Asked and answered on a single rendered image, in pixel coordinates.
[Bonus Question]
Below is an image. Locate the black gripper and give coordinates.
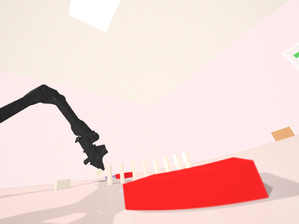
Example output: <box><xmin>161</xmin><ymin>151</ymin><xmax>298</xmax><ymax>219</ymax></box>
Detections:
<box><xmin>83</xmin><ymin>144</ymin><xmax>108</xmax><ymax>170</ymax></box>

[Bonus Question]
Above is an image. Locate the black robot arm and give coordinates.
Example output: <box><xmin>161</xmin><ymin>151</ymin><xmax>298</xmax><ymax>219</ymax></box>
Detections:
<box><xmin>0</xmin><ymin>84</ymin><xmax>100</xmax><ymax>149</ymax></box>

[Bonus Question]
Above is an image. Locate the red rectangular block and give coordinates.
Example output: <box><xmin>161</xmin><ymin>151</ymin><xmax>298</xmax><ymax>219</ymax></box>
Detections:
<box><xmin>123</xmin><ymin>157</ymin><xmax>268</xmax><ymax>210</ymax></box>
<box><xmin>115</xmin><ymin>172</ymin><xmax>133</xmax><ymax>179</ymax></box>

